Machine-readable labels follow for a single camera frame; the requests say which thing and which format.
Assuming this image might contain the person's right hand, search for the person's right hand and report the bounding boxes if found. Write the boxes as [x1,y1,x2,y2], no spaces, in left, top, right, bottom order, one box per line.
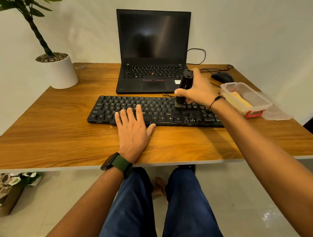
[174,68,222,109]

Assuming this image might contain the person's left hand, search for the person's left hand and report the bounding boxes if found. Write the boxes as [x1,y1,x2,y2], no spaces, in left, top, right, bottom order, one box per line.
[114,104,156,164]

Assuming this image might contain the black cleaning brush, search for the black cleaning brush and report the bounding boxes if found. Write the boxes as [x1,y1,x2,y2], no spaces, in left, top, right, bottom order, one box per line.
[174,69,194,108]

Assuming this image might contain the black keyboard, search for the black keyboard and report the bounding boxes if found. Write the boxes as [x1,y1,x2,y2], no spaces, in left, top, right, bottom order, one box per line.
[87,95,224,128]

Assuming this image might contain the yellow cloth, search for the yellow cloth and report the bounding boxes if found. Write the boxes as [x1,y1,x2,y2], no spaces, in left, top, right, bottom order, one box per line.
[226,91,254,110]

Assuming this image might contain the clear plastic box red latches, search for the clear plastic box red latches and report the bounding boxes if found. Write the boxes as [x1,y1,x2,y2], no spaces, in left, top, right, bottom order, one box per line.
[219,82,273,119]

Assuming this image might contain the clear plastic box lid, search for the clear plastic box lid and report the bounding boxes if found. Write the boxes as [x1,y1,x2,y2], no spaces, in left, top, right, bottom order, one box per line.
[257,91,293,121]

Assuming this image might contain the person's right forearm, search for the person's right forearm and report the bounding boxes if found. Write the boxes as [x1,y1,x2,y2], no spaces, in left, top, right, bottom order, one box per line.
[211,99,313,237]

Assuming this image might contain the person's left forearm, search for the person's left forearm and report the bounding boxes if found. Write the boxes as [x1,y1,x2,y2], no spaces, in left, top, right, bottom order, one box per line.
[46,166,125,237]

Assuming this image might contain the person's bare foot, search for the person's bare foot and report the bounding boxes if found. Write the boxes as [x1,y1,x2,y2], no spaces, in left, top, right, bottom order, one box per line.
[152,177,169,203]

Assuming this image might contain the person's blue jeans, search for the person's blue jeans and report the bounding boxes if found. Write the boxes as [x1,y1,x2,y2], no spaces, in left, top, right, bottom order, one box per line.
[99,166,224,237]

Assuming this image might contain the black computer mouse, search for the black computer mouse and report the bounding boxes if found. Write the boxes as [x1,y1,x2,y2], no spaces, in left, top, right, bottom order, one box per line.
[211,72,235,84]

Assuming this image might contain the black laptop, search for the black laptop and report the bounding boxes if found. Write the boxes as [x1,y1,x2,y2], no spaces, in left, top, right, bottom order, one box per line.
[115,9,192,94]

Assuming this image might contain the printed brown paper bag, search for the printed brown paper bag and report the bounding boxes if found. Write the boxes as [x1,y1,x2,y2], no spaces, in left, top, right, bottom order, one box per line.
[0,172,43,218]

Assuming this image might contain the green potted plant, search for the green potted plant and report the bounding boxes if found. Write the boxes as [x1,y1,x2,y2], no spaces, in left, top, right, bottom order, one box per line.
[0,0,63,58]

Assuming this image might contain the black cord bracelet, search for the black cord bracelet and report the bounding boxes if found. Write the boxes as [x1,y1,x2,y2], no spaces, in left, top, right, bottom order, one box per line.
[208,95,226,111]

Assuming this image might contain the green strap smartwatch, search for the green strap smartwatch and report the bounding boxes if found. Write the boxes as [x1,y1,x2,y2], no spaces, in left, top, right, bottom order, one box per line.
[100,152,133,180]

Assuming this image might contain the black looped laptop cable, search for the black looped laptop cable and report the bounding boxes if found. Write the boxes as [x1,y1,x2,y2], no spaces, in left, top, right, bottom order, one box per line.
[186,48,207,65]

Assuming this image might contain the black mouse cable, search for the black mouse cable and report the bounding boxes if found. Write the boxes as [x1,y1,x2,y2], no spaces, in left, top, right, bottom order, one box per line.
[199,64,234,74]

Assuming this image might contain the black door frame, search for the black door frame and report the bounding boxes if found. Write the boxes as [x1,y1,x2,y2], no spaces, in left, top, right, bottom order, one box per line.
[303,117,313,135]

